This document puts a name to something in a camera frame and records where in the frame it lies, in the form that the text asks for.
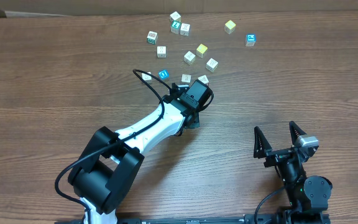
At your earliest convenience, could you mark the patterned top wooden block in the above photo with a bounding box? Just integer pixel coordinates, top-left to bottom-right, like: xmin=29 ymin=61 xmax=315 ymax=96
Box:
xmin=206 ymin=58 xmax=219 ymax=72

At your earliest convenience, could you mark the far left wooden block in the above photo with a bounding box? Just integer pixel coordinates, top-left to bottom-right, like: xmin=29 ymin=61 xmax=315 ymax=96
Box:
xmin=142 ymin=72 xmax=153 ymax=84

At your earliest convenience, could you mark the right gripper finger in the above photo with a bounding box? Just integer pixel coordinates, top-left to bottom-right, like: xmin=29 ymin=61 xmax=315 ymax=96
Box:
xmin=254 ymin=126 xmax=272 ymax=156
xmin=289 ymin=121 xmax=306 ymax=145

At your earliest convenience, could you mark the blue letter P block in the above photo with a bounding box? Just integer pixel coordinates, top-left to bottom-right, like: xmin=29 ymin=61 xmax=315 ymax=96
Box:
xmin=246 ymin=34 xmax=256 ymax=47

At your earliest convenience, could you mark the green edged wooden block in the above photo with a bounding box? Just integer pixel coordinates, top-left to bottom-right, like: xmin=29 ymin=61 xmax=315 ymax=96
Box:
xmin=147 ymin=31 xmax=158 ymax=45

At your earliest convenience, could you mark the number one wooden block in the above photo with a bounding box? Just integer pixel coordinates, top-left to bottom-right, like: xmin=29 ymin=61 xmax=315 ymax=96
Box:
xmin=181 ymin=74 xmax=191 ymax=85

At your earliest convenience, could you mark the blue letter wooden block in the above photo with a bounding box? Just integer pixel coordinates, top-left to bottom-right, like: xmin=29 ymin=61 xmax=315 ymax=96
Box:
xmin=158 ymin=70 xmax=170 ymax=81

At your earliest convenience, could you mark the cardboard back wall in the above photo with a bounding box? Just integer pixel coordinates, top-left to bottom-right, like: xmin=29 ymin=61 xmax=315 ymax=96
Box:
xmin=0 ymin=0 xmax=358 ymax=16

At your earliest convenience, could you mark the yellow top central block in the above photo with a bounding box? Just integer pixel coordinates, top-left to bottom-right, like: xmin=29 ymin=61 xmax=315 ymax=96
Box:
xmin=196 ymin=44 xmax=208 ymax=58

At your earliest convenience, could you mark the wooden block beside teal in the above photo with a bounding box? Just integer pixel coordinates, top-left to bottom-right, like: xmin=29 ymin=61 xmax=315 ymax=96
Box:
xmin=180 ymin=23 xmax=190 ymax=36

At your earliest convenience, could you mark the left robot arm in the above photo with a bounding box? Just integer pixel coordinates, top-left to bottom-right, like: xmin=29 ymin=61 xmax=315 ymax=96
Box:
xmin=68 ymin=80 xmax=213 ymax=223

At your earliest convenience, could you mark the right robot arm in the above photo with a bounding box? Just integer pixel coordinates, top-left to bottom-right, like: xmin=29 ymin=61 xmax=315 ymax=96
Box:
xmin=252 ymin=121 xmax=333 ymax=224

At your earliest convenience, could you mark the red sided wooden block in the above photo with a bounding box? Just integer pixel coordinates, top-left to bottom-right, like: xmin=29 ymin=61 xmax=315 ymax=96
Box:
xmin=157 ymin=46 xmax=167 ymax=58

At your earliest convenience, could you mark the yellow sided wooden block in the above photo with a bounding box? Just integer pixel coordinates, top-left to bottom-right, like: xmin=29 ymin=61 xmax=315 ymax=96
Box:
xmin=183 ymin=51 xmax=196 ymax=65

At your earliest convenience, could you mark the yellow top far block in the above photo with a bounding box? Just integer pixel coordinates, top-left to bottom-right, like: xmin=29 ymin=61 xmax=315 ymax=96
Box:
xmin=224 ymin=20 xmax=236 ymax=34

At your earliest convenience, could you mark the red sided picture block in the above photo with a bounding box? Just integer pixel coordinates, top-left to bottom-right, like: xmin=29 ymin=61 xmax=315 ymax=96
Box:
xmin=198 ymin=75 xmax=209 ymax=86

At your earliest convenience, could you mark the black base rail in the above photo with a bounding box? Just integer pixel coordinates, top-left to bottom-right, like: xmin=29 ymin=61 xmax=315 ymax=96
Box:
xmin=55 ymin=214 xmax=331 ymax=224

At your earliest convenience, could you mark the teal letter wooden block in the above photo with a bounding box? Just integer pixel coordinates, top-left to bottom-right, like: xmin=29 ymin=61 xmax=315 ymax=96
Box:
xmin=170 ymin=21 xmax=181 ymax=34

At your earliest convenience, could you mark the plain top wooden block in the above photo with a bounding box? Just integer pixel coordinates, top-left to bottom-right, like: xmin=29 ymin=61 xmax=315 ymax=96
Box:
xmin=170 ymin=11 xmax=181 ymax=22

